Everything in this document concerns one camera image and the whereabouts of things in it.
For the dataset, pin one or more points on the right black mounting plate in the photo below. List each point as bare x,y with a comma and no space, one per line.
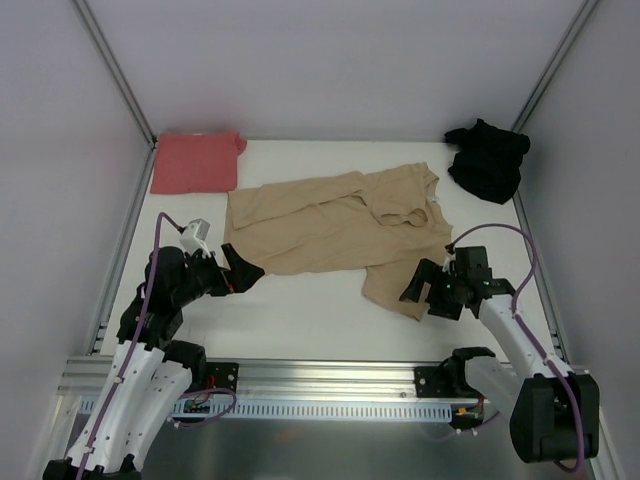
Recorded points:
432,382

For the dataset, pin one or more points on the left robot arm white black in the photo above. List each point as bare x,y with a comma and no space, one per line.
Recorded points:
128,416

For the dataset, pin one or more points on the left aluminium frame post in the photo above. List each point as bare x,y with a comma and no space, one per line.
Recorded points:
99,40

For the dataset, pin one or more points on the white slotted cable duct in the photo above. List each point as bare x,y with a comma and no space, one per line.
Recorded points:
300,410

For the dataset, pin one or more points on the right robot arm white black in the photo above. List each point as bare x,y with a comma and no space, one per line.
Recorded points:
552,410

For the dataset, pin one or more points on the beige t shirt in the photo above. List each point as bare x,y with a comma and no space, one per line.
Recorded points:
383,222

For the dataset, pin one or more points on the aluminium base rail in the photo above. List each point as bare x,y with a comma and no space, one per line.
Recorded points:
324,381

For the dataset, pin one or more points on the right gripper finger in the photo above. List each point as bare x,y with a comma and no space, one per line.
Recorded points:
442,303
427,273

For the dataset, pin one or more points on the aluminium frame post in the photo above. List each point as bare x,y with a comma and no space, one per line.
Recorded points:
99,40
576,27

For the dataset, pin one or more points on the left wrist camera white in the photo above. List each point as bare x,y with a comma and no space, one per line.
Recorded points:
193,238

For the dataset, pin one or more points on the right aluminium frame post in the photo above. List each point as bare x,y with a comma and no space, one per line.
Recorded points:
576,27

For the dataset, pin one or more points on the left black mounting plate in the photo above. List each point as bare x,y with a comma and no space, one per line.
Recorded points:
222,375

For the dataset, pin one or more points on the folded pink t shirt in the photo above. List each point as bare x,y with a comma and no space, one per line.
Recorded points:
197,163

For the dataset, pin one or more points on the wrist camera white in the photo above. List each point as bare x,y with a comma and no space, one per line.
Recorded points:
450,257
193,238

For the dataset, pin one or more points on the black t shirt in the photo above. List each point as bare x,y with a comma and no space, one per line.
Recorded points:
488,160

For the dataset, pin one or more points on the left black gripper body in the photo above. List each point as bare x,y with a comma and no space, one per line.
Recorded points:
223,279

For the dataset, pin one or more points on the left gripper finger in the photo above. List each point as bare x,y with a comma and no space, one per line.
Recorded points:
243,275
209,264

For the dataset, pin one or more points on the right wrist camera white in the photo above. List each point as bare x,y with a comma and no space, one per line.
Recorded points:
450,257

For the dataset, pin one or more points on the black mounting plate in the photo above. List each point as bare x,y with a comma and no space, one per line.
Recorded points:
432,382
222,375

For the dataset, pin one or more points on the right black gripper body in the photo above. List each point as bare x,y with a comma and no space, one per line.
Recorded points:
441,291

